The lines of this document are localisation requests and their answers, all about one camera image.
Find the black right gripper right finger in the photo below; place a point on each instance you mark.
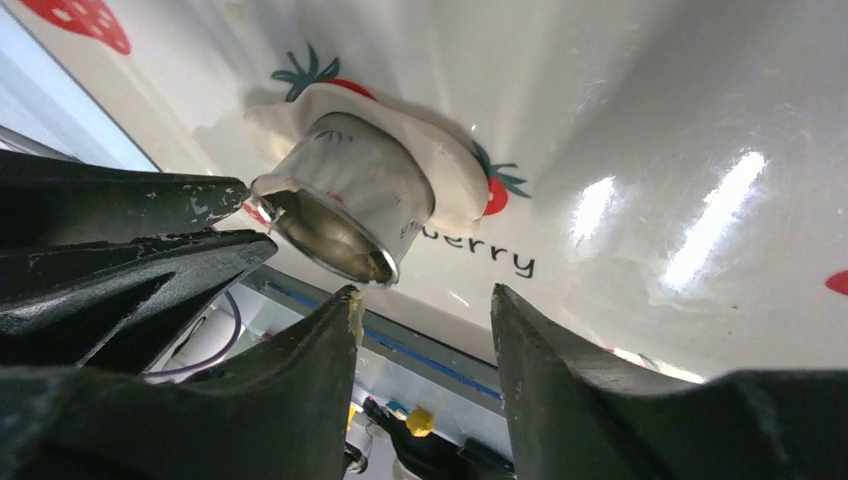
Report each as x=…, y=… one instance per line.
x=577, y=411

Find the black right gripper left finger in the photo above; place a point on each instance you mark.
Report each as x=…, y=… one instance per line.
x=276, y=411

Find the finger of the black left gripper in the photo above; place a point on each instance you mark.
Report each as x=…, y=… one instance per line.
x=116, y=305
x=50, y=203

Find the white dough piece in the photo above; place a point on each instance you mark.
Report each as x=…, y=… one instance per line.
x=458, y=181

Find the strawberry print rectangular tray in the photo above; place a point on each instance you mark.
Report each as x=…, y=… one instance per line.
x=667, y=178

